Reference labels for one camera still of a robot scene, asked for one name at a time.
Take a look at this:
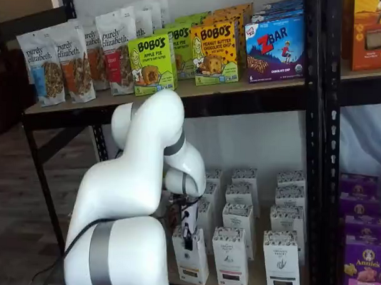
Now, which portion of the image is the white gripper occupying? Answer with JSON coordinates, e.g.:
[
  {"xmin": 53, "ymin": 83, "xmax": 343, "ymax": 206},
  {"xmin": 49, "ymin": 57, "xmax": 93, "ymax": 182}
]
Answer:
[{"xmin": 180, "ymin": 204, "xmax": 200, "ymax": 252}]

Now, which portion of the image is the white box with yellow strip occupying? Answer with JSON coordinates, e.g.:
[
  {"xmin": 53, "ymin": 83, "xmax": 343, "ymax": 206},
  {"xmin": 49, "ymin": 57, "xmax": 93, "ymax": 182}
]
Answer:
[{"xmin": 170, "ymin": 225, "xmax": 211, "ymax": 285}]

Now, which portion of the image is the white Organic Pantry box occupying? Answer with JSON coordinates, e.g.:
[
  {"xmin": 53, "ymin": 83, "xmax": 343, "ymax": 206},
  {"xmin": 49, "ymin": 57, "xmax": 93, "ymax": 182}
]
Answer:
[
  {"xmin": 204, "ymin": 168, "xmax": 224, "ymax": 189},
  {"xmin": 220, "ymin": 201, "xmax": 258, "ymax": 261},
  {"xmin": 223, "ymin": 181, "xmax": 262, "ymax": 219},
  {"xmin": 202, "ymin": 181, "xmax": 221, "ymax": 214},
  {"xmin": 194, "ymin": 197, "xmax": 215, "ymax": 255},
  {"xmin": 275, "ymin": 186, "xmax": 307, "ymax": 210},
  {"xmin": 276, "ymin": 170, "xmax": 307, "ymax": 189},
  {"xmin": 231, "ymin": 167, "xmax": 259, "ymax": 188},
  {"xmin": 268, "ymin": 204, "xmax": 307, "ymax": 257}
]

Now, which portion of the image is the white box with pink strip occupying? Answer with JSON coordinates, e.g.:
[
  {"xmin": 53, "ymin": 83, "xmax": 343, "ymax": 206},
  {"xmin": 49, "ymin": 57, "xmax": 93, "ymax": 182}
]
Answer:
[{"xmin": 210, "ymin": 226, "xmax": 251, "ymax": 285}]

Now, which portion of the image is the white box with brown strip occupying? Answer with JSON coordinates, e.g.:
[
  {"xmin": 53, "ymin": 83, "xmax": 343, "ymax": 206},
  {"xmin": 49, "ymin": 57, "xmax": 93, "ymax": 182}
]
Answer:
[{"xmin": 262, "ymin": 229, "xmax": 302, "ymax": 285}]

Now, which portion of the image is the brown shelf board with snacks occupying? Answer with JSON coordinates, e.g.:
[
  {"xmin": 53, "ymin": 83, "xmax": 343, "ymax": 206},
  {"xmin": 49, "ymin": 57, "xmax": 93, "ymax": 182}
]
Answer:
[{"xmin": 22, "ymin": 68, "xmax": 310, "ymax": 125}]

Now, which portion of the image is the purple Annie's box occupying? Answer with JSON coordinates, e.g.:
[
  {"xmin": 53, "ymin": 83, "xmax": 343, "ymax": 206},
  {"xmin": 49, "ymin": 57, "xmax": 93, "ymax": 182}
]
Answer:
[
  {"xmin": 342, "ymin": 234, "xmax": 381, "ymax": 285},
  {"xmin": 338, "ymin": 172, "xmax": 380, "ymax": 199},
  {"xmin": 337, "ymin": 192, "xmax": 381, "ymax": 219},
  {"xmin": 343, "ymin": 213, "xmax": 381, "ymax": 241}
]

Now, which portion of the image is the green Bobo's apple pie box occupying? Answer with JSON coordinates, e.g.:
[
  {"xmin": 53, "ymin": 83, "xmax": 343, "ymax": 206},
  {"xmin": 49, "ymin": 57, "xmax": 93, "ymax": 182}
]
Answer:
[
  {"xmin": 174, "ymin": 10, "xmax": 213, "ymax": 30},
  {"xmin": 163, "ymin": 21, "xmax": 199, "ymax": 82},
  {"xmin": 126, "ymin": 26, "xmax": 181, "ymax": 98}
]

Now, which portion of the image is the yellow Bobo's peanut butter box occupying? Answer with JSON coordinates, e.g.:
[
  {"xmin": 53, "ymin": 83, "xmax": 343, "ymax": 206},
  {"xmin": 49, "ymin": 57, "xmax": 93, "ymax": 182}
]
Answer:
[
  {"xmin": 188, "ymin": 18, "xmax": 242, "ymax": 88},
  {"xmin": 211, "ymin": 1, "xmax": 255, "ymax": 54},
  {"xmin": 208, "ymin": 10, "xmax": 246, "ymax": 59}
]

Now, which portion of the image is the blue ZBar box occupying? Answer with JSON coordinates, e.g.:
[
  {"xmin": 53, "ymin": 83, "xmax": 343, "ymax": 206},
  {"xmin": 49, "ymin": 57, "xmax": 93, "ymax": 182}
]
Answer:
[
  {"xmin": 242, "ymin": 15, "xmax": 308, "ymax": 86},
  {"xmin": 251, "ymin": 6, "xmax": 305, "ymax": 26},
  {"xmin": 260, "ymin": 0, "xmax": 305, "ymax": 13}
]

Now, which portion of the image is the orange snack box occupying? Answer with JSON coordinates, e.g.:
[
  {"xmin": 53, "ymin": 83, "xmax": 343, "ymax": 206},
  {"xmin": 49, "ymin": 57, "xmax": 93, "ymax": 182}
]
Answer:
[{"xmin": 341, "ymin": 0, "xmax": 381, "ymax": 73}]

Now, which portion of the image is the purely elizabeth bag orange label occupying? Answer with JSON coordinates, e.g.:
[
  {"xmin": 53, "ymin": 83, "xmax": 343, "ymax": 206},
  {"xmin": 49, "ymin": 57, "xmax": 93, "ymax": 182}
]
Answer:
[
  {"xmin": 53, "ymin": 27, "xmax": 99, "ymax": 104},
  {"xmin": 73, "ymin": 19, "xmax": 112, "ymax": 92}
]

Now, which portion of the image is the purely elizabeth bag red label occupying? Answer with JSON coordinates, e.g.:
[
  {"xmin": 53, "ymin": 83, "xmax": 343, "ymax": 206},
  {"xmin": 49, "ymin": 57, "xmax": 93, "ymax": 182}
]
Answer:
[{"xmin": 92, "ymin": 6, "xmax": 141, "ymax": 97}]

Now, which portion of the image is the white backdrop cloth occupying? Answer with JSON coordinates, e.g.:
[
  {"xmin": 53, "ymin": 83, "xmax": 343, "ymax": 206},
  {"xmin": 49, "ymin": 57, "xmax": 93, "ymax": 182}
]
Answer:
[{"xmin": 337, "ymin": 105, "xmax": 381, "ymax": 177}]

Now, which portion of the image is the white purely elizabeth bag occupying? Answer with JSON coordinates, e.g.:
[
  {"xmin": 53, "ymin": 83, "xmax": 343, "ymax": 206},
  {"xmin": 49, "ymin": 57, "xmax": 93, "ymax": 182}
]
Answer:
[
  {"xmin": 149, "ymin": 0, "xmax": 170, "ymax": 34},
  {"xmin": 126, "ymin": 1, "xmax": 156, "ymax": 39}
]

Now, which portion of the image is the purely elizabeth bag blue label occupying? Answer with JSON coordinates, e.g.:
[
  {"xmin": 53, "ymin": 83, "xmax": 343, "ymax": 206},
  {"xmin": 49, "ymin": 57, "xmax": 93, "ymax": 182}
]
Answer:
[{"xmin": 13, "ymin": 19, "xmax": 71, "ymax": 109}]

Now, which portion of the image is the dark brown furniture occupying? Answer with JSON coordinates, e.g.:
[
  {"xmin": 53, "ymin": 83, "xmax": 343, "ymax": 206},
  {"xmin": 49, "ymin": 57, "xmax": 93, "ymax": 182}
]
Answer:
[{"xmin": 0, "ymin": 4, "xmax": 38, "ymax": 138}]

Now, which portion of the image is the black gripper cable bundle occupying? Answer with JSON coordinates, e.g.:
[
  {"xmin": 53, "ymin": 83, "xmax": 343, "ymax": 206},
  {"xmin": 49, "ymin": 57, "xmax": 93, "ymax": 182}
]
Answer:
[{"xmin": 165, "ymin": 192, "xmax": 206, "ymax": 232}]

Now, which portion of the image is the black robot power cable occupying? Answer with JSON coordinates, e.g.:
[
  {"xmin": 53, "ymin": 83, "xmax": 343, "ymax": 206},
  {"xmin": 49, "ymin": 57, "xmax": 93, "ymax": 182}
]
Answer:
[{"xmin": 39, "ymin": 216, "xmax": 115, "ymax": 285}]

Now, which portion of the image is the black metal shelf frame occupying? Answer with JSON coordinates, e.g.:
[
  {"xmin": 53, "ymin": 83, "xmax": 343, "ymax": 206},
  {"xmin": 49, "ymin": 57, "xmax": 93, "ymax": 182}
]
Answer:
[
  {"xmin": 14, "ymin": 0, "xmax": 330, "ymax": 285},
  {"xmin": 316, "ymin": 0, "xmax": 381, "ymax": 285}
]

